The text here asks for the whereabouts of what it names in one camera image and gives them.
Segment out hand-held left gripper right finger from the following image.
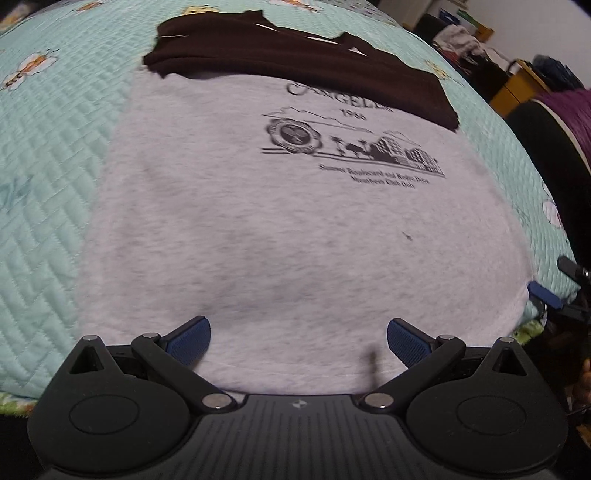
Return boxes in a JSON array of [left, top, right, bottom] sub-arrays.
[[360, 318, 536, 414]]

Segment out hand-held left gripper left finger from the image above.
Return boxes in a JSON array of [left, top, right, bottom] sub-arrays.
[[60, 315, 237, 414]]

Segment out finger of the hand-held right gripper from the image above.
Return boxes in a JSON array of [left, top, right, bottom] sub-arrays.
[[556, 256, 591, 281], [527, 281, 591, 324]]

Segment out grey and maroon sweatshirt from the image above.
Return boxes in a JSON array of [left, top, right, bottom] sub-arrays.
[[76, 9, 532, 398]]

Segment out pile of clothes on furniture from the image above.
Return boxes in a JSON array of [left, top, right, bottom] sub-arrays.
[[411, 14, 513, 100]]

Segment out flower print bed sheet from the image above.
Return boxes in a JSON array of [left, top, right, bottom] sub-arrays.
[[0, 320, 543, 418]]

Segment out bee print quilted bedspread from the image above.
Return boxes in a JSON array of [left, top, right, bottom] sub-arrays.
[[0, 0, 583, 398]]

